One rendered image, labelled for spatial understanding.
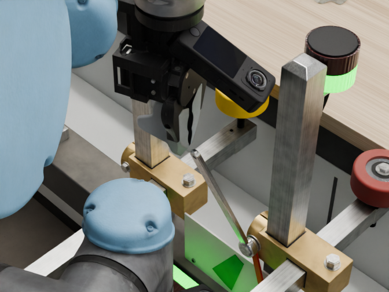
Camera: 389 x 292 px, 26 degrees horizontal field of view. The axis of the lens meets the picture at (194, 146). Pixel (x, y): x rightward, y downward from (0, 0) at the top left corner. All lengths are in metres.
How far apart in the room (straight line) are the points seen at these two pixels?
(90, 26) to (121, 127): 0.96
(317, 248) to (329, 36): 0.29
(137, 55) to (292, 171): 0.23
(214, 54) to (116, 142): 0.72
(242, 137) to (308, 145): 0.33
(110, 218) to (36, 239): 1.56
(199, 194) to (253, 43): 0.27
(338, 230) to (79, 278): 0.51
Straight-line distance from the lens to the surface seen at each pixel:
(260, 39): 1.34
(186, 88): 0.90
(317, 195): 1.35
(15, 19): 0.32
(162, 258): 0.72
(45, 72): 0.34
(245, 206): 1.45
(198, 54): 0.86
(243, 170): 1.45
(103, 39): 0.66
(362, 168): 1.13
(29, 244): 2.24
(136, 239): 0.68
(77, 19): 0.65
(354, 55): 0.92
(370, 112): 1.23
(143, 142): 1.19
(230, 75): 0.87
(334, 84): 0.93
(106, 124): 1.61
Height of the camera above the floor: 1.69
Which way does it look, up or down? 44 degrees down
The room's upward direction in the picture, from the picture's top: straight up
